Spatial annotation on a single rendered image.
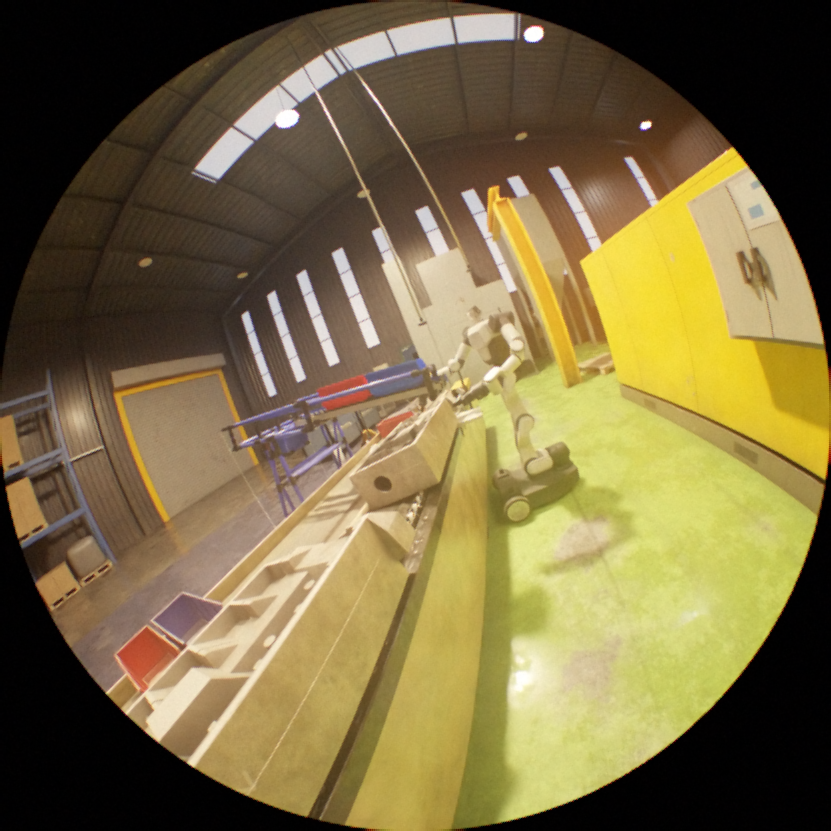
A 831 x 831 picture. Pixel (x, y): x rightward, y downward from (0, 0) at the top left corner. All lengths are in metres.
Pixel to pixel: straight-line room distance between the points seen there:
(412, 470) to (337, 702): 0.93
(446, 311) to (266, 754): 7.71
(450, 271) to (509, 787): 9.38
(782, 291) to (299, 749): 1.95
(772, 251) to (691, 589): 1.50
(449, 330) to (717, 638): 7.43
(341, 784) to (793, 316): 1.94
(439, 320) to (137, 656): 7.72
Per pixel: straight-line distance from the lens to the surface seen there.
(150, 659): 1.26
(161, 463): 11.63
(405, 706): 0.77
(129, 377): 11.68
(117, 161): 9.46
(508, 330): 1.80
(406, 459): 1.20
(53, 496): 10.81
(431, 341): 7.59
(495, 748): 1.34
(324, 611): 0.55
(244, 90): 9.36
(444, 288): 8.95
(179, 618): 1.27
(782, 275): 1.62
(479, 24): 9.99
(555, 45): 11.13
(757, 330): 1.78
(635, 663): 1.42
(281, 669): 0.49
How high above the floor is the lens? 1.29
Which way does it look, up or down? 9 degrees down
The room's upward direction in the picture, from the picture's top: 22 degrees counter-clockwise
